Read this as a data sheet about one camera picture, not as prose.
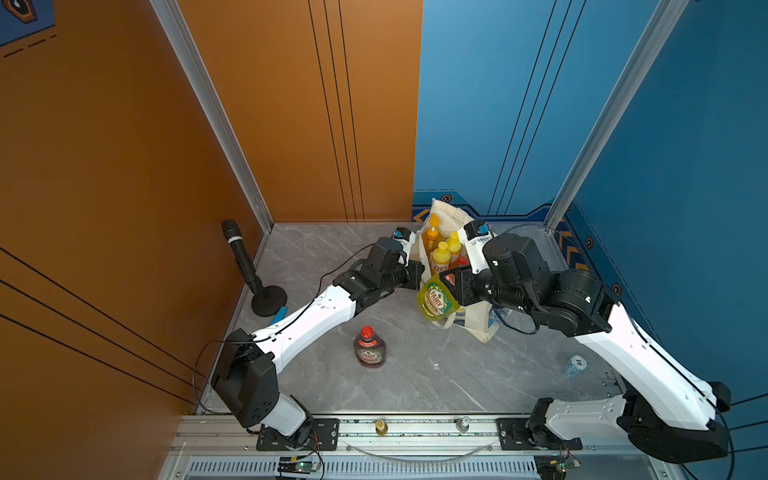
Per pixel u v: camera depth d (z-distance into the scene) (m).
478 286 0.51
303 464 0.71
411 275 0.69
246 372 0.41
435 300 0.64
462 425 0.73
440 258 0.83
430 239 0.89
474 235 0.50
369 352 0.77
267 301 0.96
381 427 0.70
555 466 0.70
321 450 0.71
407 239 0.70
